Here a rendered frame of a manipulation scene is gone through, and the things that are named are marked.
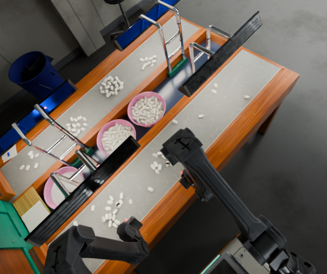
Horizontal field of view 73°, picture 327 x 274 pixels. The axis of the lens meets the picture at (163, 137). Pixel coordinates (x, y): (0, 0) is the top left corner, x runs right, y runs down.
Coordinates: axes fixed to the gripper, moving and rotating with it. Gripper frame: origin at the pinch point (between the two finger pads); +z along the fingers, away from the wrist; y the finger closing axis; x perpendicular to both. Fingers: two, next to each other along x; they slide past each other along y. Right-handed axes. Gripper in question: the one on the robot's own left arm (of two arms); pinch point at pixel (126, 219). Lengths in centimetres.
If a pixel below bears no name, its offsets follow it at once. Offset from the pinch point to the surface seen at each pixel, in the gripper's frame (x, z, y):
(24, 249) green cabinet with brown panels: -20, 21, 47
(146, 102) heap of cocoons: -23, 46, -59
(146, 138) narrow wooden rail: -12, 29, -40
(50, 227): -26.8, -2.5, 21.1
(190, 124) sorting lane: 0, 20, -65
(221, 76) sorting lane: -5, 26, -107
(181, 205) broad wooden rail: 16.7, -4.8, -24.4
